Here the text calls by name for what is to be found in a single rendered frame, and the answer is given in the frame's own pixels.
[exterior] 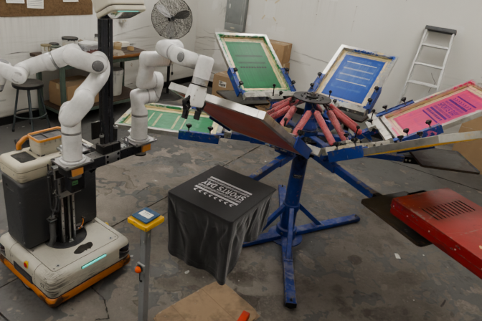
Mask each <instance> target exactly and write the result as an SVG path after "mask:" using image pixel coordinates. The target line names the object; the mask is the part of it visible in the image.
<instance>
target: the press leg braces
mask: <svg viewBox="0 0 482 321"><path fill-rule="evenodd" d="M299 209H300V210H301V211H302V212H303V213H304V214H305V215H307V217H308V218H309V219H310V220H312V222H313V223H311V224H312V225H313V226H314V227H315V228H316V227H319V226H324V224H323V223H322V222H320V221H318V220H317V219H316V218H315V217H314V216H313V215H312V214H311V213H310V212H309V211H308V210H307V209H305V208H304V207H303V206H302V205H301V204H300V208H299ZM284 211H285V205H284V204H282V205H281V206H280V207H279V208H278V209H277V210H275V211H274V212H273V213H272V214H271V215H270V216H269V217H268V221H267V224H266V226H265V227H264V228H263V230H262V232H263V231H264V230H265V229H266V228H267V227H268V226H269V225H270V224H271V223H272V222H273V221H274V220H276V219H277V218H278V217H279V215H281V214H282V213H283V212H284ZM293 218H294V209H292V208H289V214H288V235H287V244H286V251H284V252H283V256H284V261H288V262H292V261H293V258H292V252H291V249H292V240H293ZM262 232H261V233H262Z"/></svg>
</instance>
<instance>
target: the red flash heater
mask: <svg viewBox="0 0 482 321"><path fill-rule="evenodd" d="M390 206H391V209H390V213H391V214H393V215H394V216H396V217H397V218H398V219H399V220H400V221H402V222H404V223H405V224H407V225H408V226H409V227H410V228H412V229H413V230H415V231H416V232H417V233H418V234H420V235H421V236H423V237H424V238H426V239H427V240H428V241H430V242H431V243H432V244H434V245H435V246H436V247H437V248H439V249H441V250H442V251H443V252H445V253H446V254H447V255H449V256H450V257H452V258H453V259H454V260H456V261H457V262H458V263H460V264H461V265H463V266H464V267H465V268H466V269H468V270H469V271H471V272H472V273H474V274H475V275H476V276H477V277H479V278H480V279H482V207H481V206H479V205H478V204H476V203H474V202H472V201H470V200H469V199H467V198H465V197H464V196H462V195H460V194H459V193H456V192H455V191H453V190H451V189H449V188H448V187H447V188H440V189H436V190H432V191H426V192H422V193H415V194H411V195H407V196H400V197H397V198H393V199H392V202H391V204H390Z"/></svg>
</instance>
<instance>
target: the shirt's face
mask: <svg viewBox="0 0 482 321"><path fill-rule="evenodd" d="M211 176H214V177H216V178H218V179H220V180H223V181H225V182H228V183H230V184H232V185H234V186H236V187H239V188H241V189H244V190H246V191H248V192H250V193H253V194H252V195H251V196H249V197H248V198H246V199H245V200H244V201H242V202H241V203H239V204H238V205H236V207H234V208H232V207H230V206H228V205H225V204H223V203H221V202H219V201H217V200H215V199H213V198H210V197H208V196H206V195H204V194H203V193H200V192H198V191H195V190H194V189H192V187H193V186H195V185H197V184H199V183H201V182H202V181H204V180H206V179H208V178H210V177H211ZM273 190H275V188H273V187H272V186H269V185H266V184H264V183H261V182H259V181H256V180H255V179H252V178H249V177H247V176H244V175H242V174H240V173H238V172H235V171H232V170H230V169H228V168H225V167H223V166H221V165H217V166H215V167H213V168H210V169H209V170H207V171H205V172H203V173H201V174H199V175H198V176H195V177H194V178H192V179H190V180H188V181H186V182H184V183H183V184H181V185H179V186H177V187H175V188H173V189H171V190H170V191H169V192H171V193H173V194H175V195H177V196H179V197H181V198H183V199H185V200H187V201H189V202H191V203H193V204H195V205H198V206H200V207H202V208H203V209H206V210H208V211H210V212H212V213H213V214H216V215H218V216H220V217H222V218H223V219H226V220H228V221H234V220H235V219H236V218H237V217H239V216H240V215H241V214H243V213H244V212H246V210H248V209H249V208H251V207H252V206H254V205H255V204H256V203H257V202H258V201H260V200H261V199H262V198H264V197H265V196H267V195H268V194H269V193H270V192H272V191H273Z"/></svg>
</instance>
